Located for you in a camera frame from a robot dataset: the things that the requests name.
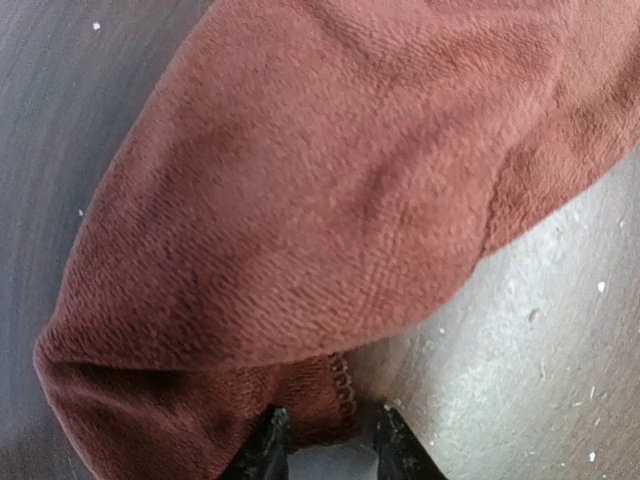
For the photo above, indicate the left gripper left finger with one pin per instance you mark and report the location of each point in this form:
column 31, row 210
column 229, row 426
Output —
column 263, row 456

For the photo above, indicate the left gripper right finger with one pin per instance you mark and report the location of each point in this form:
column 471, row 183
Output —
column 401, row 456

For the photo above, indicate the brown towel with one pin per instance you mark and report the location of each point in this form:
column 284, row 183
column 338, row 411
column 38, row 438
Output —
column 308, row 177

